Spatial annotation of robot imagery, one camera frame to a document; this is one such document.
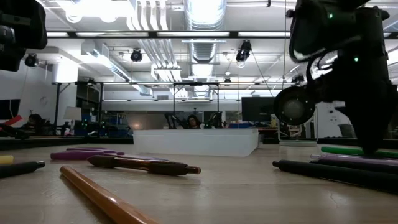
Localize green highlighter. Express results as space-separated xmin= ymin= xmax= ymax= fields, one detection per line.
xmin=320 ymin=146 xmax=398 ymax=159

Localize purple-handled scissors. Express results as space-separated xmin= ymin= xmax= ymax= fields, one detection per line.
xmin=50 ymin=147 xmax=169 ymax=162

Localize black monitor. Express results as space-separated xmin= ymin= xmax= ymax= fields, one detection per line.
xmin=241 ymin=96 xmax=276 ymax=123

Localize person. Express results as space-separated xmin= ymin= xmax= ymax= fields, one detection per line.
xmin=19 ymin=113 xmax=44 ymax=133
xmin=185 ymin=114 xmax=202 ymax=129

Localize black overhead frame bar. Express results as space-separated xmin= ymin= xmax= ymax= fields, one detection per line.
xmin=46 ymin=30 xmax=292 ymax=39

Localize purple pen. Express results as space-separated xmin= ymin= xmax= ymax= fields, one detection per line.
xmin=310 ymin=154 xmax=398 ymax=166

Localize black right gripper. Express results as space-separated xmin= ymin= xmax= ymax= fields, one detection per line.
xmin=317 ymin=74 xmax=398 ymax=156

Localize brown pen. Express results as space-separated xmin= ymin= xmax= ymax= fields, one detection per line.
xmin=87 ymin=154 xmax=202 ymax=176

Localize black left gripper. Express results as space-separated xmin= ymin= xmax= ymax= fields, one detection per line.
xmin=0 ymin=0 xmax=48 ymax=72

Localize black hanging spotlight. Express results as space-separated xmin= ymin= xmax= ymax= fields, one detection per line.
xmin=24 ymin=53 xmax=39 ymax=68
xmin=235 ymin=39 xmax=252 ymax=63
xmin=130 ymin=49 xmax=143 ymax=63

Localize black pen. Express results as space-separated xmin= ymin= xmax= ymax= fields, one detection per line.
xmin=272 ymin=159 xmax=398 ymax=194
xmin=310 ymin=159 xmax=398 ymax=175
xmin=0 ymin=161 xmax=45 ymax=179

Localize orange pencil with eraser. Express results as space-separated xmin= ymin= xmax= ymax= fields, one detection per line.
xmin=59 ymin=165 xmax=159 ymax=224

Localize clear plastic supply box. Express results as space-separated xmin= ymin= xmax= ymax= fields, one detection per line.
xmin=132 ymin=128 xmax=259 ymax=157

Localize black aluminium table frame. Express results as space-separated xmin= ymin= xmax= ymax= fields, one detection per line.
xmin=0 ymin=136 xmax=398 ymax=151

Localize grey trash bin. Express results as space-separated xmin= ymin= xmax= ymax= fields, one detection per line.
xmin=338 ymin=123 xmax=357 ymax=139

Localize white lampshade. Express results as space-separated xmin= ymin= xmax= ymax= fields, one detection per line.
xmin=63 ymin=106 xmax=82 ymax=121

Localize red object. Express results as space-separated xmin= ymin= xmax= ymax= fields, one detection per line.
xmin=0 ymin=114 xmax=24 ymax=127

